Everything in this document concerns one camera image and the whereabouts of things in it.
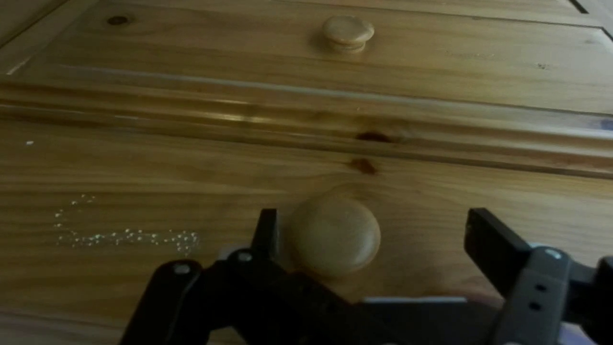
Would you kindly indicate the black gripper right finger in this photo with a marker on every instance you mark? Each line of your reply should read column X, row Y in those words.
column 542, row 299

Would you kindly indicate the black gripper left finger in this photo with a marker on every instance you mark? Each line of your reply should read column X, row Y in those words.
column 255, row 299

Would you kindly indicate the wide pine drawer with knob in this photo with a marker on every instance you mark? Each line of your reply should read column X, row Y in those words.
column 159, row 211
column 447, row 58

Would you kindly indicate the pine wood dresser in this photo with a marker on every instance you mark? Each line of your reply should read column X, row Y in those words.
column 255, row 108

